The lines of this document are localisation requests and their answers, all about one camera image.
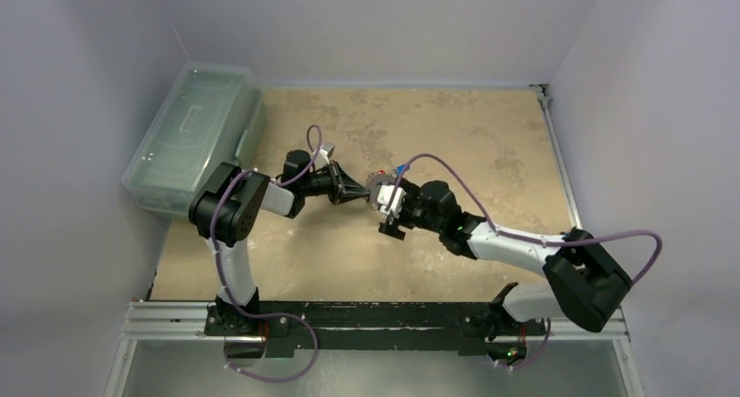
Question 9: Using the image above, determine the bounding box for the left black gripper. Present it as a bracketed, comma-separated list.
[300, 160, 369, 205]

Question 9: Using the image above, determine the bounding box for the large keyring with keys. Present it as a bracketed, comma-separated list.
[366, 171, 396, 202]

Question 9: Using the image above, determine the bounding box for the translucent green plastic storage box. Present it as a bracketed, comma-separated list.
[121, 62, 267, 220]

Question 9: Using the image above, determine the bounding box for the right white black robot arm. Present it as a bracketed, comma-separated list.
[368, 175, 634, 333]

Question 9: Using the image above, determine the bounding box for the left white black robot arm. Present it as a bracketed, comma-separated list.
[188, 147, 369, 336]

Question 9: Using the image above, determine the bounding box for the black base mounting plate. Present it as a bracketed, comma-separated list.
[204, 299, 546, 358]

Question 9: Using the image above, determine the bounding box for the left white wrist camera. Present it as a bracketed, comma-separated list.
[314, 142, 335, 168]

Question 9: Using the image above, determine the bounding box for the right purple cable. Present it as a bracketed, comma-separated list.
[390, 153, 664, 373]

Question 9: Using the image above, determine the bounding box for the purple cable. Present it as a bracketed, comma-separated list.
[390, 153, 664, 373]
[209, 124, 325, 384]

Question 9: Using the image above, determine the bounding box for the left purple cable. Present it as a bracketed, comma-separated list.
[209, 124, 325, 384]

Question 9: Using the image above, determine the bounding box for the aluminium frame rail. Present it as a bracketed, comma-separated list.
[106, 86, 644, 396]

